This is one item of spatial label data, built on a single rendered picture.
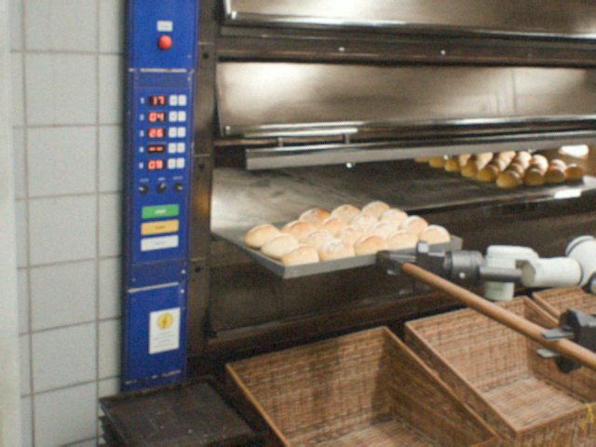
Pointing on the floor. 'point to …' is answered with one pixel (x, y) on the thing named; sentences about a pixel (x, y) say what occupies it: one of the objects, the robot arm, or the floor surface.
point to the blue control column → (168, 274)
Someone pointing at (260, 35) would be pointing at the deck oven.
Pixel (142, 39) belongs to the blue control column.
